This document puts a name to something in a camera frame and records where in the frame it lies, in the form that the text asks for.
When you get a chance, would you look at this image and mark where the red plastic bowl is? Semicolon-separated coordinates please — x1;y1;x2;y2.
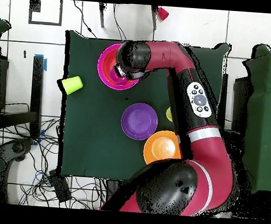
101;47;137;88

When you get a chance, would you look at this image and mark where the large pink plastic bowl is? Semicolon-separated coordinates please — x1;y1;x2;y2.
95;41;143;92

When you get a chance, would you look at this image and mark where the lime green plastic cup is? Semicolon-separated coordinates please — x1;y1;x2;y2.
60;74;85;96

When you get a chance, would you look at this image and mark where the purple plastic bowl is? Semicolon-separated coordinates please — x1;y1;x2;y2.
119;101;160;142

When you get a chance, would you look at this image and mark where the black tripod leg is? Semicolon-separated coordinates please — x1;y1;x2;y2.
97;2;108;28
150;5;159;31

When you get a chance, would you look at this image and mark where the yellow plastic cup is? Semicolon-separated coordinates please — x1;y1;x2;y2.
165;106;174;122

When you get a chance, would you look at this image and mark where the red plastic cup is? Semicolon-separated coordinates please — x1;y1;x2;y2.
157;6;170;22

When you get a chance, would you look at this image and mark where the blue tape strip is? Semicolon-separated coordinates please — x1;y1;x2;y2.
33;54;48;72

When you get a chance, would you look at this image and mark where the black metal stand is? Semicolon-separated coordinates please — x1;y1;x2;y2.
217;73;229;130
0;53;46;139

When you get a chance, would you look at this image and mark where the dark green table cloth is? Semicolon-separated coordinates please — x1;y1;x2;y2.
55;29;231;188

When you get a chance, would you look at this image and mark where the large orange plastic bowl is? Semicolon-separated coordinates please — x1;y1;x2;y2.
142;128;185;168

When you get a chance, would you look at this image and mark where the black power strip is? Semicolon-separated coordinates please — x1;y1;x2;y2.
46;169;74;204

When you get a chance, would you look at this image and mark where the thin black cable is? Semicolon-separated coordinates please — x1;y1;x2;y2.
110;3;130;41

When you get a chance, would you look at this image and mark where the black cable with plug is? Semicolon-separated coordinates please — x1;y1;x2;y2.
70;0;101;39

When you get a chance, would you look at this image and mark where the black square floor frame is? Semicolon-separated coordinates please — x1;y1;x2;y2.
28;0;64;26

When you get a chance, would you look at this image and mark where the tangle of cables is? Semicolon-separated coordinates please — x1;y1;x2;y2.
0;101;113;211

